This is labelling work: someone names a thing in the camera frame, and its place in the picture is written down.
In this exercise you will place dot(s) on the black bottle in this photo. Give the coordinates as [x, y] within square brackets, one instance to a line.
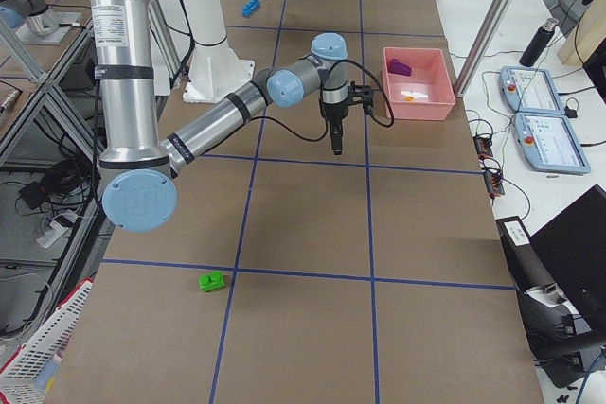
[539, 42]

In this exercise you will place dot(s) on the pink plastic box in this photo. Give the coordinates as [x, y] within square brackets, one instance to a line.
[429, 84]

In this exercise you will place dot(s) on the white plastic basket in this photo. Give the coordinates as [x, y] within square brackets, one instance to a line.
[30, 372]

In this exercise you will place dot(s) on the teach pendant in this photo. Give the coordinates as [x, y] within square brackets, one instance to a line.
[529, 90]
[549, 144]

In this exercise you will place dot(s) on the green block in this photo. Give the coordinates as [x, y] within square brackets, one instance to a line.
[211, 281]

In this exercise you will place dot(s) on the orange usb hub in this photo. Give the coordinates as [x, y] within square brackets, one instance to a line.
[494, 183]
[482, 144]

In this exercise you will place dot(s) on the aluminium frame post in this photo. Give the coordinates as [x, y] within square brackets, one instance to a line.
[493, 18]

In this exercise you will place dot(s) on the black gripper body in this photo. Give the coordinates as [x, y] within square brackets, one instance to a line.
[333, 113]

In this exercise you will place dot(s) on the lower orange usb hub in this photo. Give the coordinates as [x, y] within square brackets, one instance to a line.
[494, 183]

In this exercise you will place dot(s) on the black laptop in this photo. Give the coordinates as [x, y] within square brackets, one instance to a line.
[571, 246]

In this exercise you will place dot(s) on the lower teach pendant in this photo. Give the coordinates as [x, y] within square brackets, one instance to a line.
[549, 144]

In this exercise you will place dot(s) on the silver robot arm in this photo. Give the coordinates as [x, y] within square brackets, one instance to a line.
[138, 166]

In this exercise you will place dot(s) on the purple block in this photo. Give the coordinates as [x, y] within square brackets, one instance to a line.
[399, 68]

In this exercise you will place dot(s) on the long blue block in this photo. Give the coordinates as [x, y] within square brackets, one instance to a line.
[250, 8]

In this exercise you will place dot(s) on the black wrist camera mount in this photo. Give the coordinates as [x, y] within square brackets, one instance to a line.
[361, 95]

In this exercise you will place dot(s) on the white camera stand post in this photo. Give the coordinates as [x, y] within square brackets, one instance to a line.
[215, 69]

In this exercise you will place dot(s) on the upper teach pendant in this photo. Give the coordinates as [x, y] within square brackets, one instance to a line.
[529, 90]

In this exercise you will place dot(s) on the upper orange usb hub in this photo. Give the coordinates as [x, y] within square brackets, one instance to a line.
[482, 144]

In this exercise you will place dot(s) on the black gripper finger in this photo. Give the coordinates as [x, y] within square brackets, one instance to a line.
[336, 137]

